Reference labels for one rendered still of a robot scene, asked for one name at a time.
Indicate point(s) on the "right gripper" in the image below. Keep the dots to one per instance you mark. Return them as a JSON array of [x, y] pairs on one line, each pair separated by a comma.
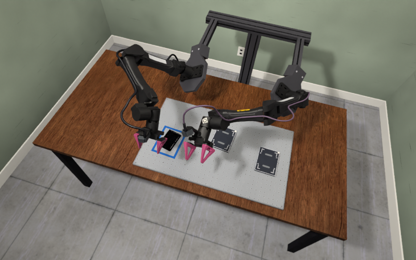
[[152, 127]]

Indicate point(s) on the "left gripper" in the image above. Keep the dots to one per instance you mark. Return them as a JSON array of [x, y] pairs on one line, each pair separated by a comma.
[[200, 139]]

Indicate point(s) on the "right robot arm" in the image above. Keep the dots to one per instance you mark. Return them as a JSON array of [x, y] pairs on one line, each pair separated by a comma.
[[147, 98]]

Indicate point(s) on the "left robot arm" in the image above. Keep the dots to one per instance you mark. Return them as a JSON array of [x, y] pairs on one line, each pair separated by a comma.
[[271, 108]]

